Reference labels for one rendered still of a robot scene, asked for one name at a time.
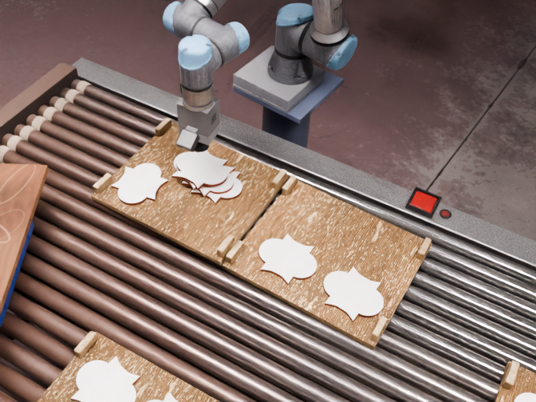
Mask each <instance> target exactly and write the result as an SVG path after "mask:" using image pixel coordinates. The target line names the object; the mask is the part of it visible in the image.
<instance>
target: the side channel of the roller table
mask: <svg viewBox="0 0 536 402"><path fill-rule="evenodd" d="M76 79H78V80H79V76H78V73H77V68H76V67H74V66H72V65H69V64H66V63H64V62H62V63H60V64H59V65H57V66H56V67H55V68H53V69H52V70H50V71H49V72H48V73H47V74H46V75H44V76H43V77H41V78H40V79H39V80H38V81H36V82H35V83H33V84H32V85H31V86H30V87H29V88H27V89H26V90H24V91H23V92H22V93H20V94H19V95H17V96H16V97H15V98H14V99H13V100H11V101H10V102H9V103H7V104H6V105H4V106H3V107H2V108H0V145H2V138H3V137H4V135H6V134H8V133H9V134H12V135H14V129H15V128H16V126H17V125H19V124H24V125H26V120H27V118H28V117H29V116H30V115H32V114H34V115H36V116H38V114H37V113H38V109H39V108H40V107H41V106H42V105H46V106H49V101H50V100H51V98H52V97H60V94H61V90H62V89H63V88H69V89H71V84H72V82H73V81H74V80H76ZM60 98H61V97H60ZM26 126H27V125H26ZM14 136H15V135H14Z"/></svg>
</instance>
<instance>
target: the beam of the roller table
mask: <svg viewBox="0 0 536 402"><path fill-rule="evenodd" d="M72 66H74V67H76V68H77V73H78V76H79V80H80V81H86V82H88V83H90V84H92V85H93V86H95V87H97V88H99V89H103V90H104V91H106V92H109V93H112V94H114V95H116V96H119V97H121V98H124V99H125V100H128V101H131V102H133V103H135V104H138V105H140V106H143V107H145V108H148V109H150V110H152V111H154V112H157V113H159V114H162V115H164V116H167V117H169V118H172V119H173V120H177V121H178V113H177V103H178V102H179V100H180V99H181V97H178V96H176V95H173V94H171V93H168V92H165V91H163V90H161V89H158V88H156V87H154V86H151V85H148V84H146V83H144V82H142V81H138V80H136V79H134V78H131V77H128V76H126V75H124V74H122V73H118V72H117V71H114V70H112V69H109V68H106V67H104V66H102V65H98V64H97V63H94V62H92V61H89V60H87V59H84V58H83V57H82V58H81V59H79V60H78V61H76V62H75V63H74V64H73V65H72ZM219 119H220V131H219V133H218V134H217V135H216V137H217V138H219V139H221V140H224V141H226V142H228V143H231V144H233V145H236V146H238V147H240V148H243V149H246V150H247V151H249V152H253V153H255V154H257V155H259V156H262V157H264V158H267V159H268V160H272V161H274V162H276V163H278V164H281V165H283V166H286V167H288V168H291V169H293V170H295V171H298V172H301V173H302V174H305V175H307V176H310V177H312V178H315V179H317V180H320V181H321V182H323V183H327V184H329V185H331V186H333V187H336V188H339V189H341V190H342V191H346V192H348V193H350V194H352V195H355V196H357V197H360V198H362V199H365V200H367V201H369V202H371V203H375V204H376V205H379V206H381V207H384V208H386V209H389V210H390V211H394V212H396V213H398V214H400V215H403V216H405V217H407V218H410V219H413V220H415V221H417V222H419V223H422V224H424V225H426V226H429V227H431V228H434V229H436V230H438V231H441V232H443V233H445V234H448V235H450V236H453V237H455V238H458V239H460V240H463V241H464V242H468V243H470V244H472V245H474V246H477V247H479V248H482V249H484V250H487V251H489V252H491V253H493V254H497V255H498V256H500V257H503V258H506V259H508V260H510V261H512V262H516V263H518V264H519V265H522V266H524V267H527V268H529V269H532V270H534V271H536V241H534V240H532V239H529V238H526V237H524V236H521V235H520V234H516V233H514V232H512V231H509V230H506V229H504V228H502V227H499V226H496V225H494V224H492V223H489V222H487V221H484V220H482V219H479V218H476V217H475V216H473V215H469V214H467V213H465V212H462V211H459V210H457V209H455V208H453V207H449V206H447V205H445V204H442V203H439V206H438V207H437V209H436V211H435V214H434V215H433V217H432V219H430V218H428V217H425V216H423V215H420V214H418V213H415V212H414V211H410V210H408V209H406V208H405V206H406V203H407V202H408V200H409V198H410V196H411V194H412V193H413V191H410V190H408V189H406V188H403V187H400V186H398V185H395V184H394V183H390V182H388V181H386V180H383V179H380V178H378V177H376V176H374V175H370V174H369V173H366V172H364V171H361V170H358V169H356V168H354V167H350V166H349V165H347V164H343V163H341V162H339V161H336V160H333V159H331V158H329V157H327V156H323V155H321V154H319V153H316V152H314V151H311V150H309V149H307V148H303V147H302V146H299V145H297V144H294V143H291V142H289V141H287V140H284V139H282V138H280V137H277V136H274V135H272V134H269V133H268V132H264V131H262V130H260V129H257V128H254V127H252V126H250V125H248V124H244V123H243V122H240V121H238V120H235V119H232V118H230V117H228V116H224V115H223V114H219ZM443 209H444V210H448V211H450V212H451V217H450V218H449V219H445V218H443V217H442V216H441V215H440V214H439V212H440V211H441V210H443Z"/></svg>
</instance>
